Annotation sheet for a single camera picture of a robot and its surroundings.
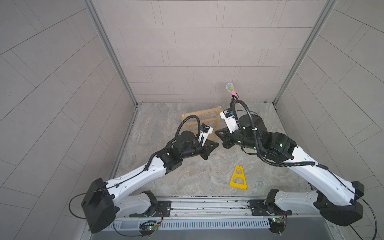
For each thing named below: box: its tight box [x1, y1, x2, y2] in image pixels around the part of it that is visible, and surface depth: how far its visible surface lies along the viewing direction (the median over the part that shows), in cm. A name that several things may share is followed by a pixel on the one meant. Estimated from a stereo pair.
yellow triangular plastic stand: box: [229, 165, 247, 190], surface depth 82 cm
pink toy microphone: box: [225, 82, 242, 107], surface depth 93 cm
